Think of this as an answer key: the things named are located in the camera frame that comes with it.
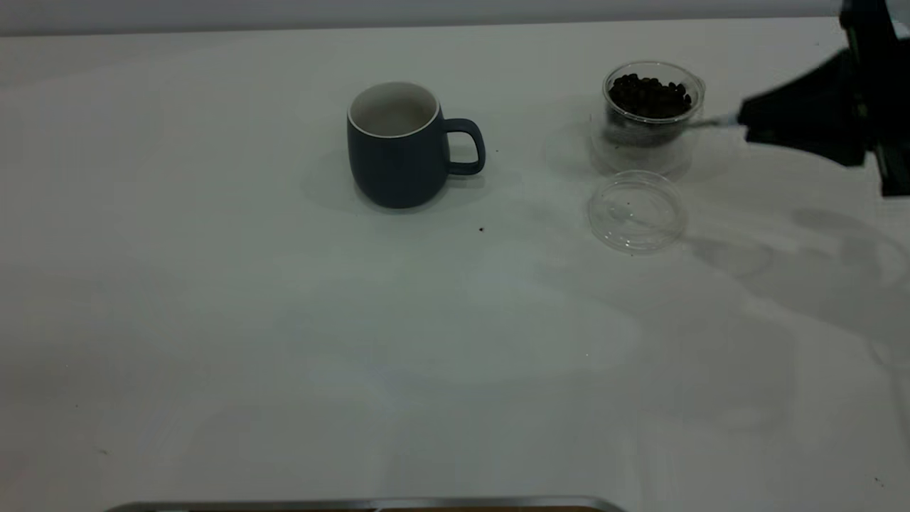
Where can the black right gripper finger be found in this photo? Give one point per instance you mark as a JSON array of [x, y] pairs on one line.
[[817, 142], [810, 99]]

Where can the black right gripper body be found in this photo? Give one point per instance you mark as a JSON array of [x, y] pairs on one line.
[[881, 85]]

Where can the dark blue-grey ceramic mug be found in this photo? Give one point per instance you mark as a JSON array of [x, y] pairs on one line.
[[398, 160]]

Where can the dark roasted coffee beans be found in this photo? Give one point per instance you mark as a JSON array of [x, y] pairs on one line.
[[650, 96]]

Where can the clear round glass lid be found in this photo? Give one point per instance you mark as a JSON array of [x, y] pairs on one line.
[[636, 217]]

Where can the clear double-wall glass jar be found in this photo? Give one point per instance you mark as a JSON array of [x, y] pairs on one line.
[[650, 153]]

